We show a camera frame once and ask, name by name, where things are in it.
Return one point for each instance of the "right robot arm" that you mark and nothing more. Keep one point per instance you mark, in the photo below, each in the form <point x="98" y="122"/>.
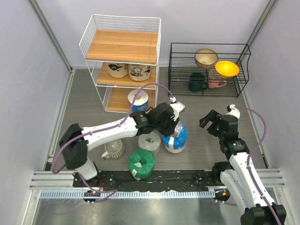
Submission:
<point x="238" y="173"/>

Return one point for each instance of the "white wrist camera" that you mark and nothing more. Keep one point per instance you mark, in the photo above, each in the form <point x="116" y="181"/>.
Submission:
<point x="233" y="111"/>
<point x="177" y="107"/>

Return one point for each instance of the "black wire rack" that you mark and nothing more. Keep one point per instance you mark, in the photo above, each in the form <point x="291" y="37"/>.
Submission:
<point x="182" y="65"/>

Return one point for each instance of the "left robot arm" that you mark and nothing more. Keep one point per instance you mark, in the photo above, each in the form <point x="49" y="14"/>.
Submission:
<point x="77" y="141"/>

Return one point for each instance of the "blue white plastic-wrapped roll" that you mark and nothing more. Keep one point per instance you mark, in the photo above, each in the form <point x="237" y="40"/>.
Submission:
<point x="176" y="143"/>

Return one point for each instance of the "white wire wooden shelf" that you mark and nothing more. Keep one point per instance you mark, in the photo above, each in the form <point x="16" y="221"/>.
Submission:
<point x="121" y="39"/>

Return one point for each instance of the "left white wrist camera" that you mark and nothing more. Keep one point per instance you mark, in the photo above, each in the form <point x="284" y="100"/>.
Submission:
<point x="177" y="107"/>

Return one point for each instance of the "slotted cable duct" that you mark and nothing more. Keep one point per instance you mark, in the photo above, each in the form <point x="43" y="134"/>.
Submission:
<point x="87" y="194"/>

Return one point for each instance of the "brown paper roll with cartoon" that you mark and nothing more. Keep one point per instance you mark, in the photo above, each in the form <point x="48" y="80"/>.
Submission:
<point x="139" y="72"/>

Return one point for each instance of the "pink mug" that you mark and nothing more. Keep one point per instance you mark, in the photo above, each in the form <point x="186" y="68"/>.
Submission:
<point x="214" y="80"/>

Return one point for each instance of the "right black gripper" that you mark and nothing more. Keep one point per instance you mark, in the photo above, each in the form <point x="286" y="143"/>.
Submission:
<point x="212" y="116"/>

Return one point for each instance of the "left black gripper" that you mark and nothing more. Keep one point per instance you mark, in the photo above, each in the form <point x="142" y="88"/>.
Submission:
<point x="170" y="130"/>

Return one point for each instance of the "dark green mug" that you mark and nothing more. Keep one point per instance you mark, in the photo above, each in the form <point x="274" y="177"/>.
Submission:
<point x="197" y="82"/>

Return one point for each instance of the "yellow bowl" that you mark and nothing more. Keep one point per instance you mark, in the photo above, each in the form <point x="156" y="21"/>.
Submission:
<point x="226" y="69"/>

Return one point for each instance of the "grey ribbed mug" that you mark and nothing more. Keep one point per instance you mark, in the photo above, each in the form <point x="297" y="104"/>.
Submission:
<point x="114" y="149"/>

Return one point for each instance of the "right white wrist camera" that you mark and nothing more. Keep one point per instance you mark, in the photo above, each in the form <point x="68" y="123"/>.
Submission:
<point x="233" y="111"/>

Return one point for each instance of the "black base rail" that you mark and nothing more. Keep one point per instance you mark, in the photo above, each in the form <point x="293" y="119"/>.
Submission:
<point x="158" y="181"/>

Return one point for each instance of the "white roll blue wrapper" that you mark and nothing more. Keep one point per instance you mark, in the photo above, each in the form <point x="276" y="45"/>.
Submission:
<point x="142" y="101"/>

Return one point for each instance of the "brown glass bowl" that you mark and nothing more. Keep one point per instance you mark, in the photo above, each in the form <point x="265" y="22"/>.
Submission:
<point x="206" y="58"/>

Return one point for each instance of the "green wrapped paper roll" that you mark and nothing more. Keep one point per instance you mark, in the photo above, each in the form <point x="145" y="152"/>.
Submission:
<point x="141" y="164"/>

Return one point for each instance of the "grey paper towel roll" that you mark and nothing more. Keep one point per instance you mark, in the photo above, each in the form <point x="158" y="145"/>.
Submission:
<point x="150" y="142"/>

